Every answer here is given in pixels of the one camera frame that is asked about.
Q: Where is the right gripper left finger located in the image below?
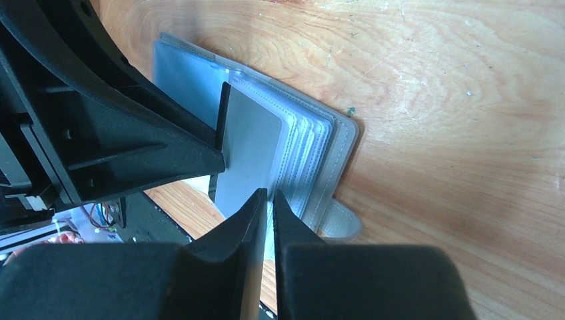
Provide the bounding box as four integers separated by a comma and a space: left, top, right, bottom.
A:
1, 189, 267, 319

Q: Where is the dark grey credit card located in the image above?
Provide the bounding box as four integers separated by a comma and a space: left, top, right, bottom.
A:
213, 82, 283, 218

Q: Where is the grey card holder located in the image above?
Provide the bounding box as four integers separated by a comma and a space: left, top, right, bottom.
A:
153, 33, 362, 243

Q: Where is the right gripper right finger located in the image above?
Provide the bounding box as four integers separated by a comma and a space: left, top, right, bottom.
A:
273, 191, 476, 319

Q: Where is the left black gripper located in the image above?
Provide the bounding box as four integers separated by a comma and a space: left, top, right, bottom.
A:
1, 1, 225, 229

